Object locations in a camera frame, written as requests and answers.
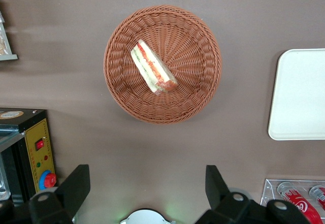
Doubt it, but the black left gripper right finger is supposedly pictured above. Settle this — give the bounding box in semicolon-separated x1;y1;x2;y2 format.
194;165;270;224

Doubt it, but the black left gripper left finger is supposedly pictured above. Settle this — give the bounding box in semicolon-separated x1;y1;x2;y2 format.
28;164;91;224

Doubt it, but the triangle sandwich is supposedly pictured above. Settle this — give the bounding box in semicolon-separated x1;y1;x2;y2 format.
130;39;178;94

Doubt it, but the beige plastic tray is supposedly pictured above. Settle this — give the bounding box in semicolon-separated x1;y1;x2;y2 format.
268;48;325;141

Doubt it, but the brown round wicker basket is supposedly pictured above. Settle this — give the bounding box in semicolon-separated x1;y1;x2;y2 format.
103;5;223;125

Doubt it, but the grey snack tray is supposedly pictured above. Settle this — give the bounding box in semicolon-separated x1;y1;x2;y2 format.
0;0;19;61

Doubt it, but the black food warmer yellow panel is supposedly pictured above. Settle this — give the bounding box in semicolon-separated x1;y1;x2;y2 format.
0;108;57;208

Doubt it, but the clear acrylic bottle rack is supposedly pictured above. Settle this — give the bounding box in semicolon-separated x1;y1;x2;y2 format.
260;178;325;209

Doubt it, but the steel warmer pan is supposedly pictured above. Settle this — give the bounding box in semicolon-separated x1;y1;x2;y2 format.
0;154;11;201

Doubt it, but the clear packet of crackers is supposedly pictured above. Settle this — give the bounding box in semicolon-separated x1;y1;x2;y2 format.
0;25;10;56

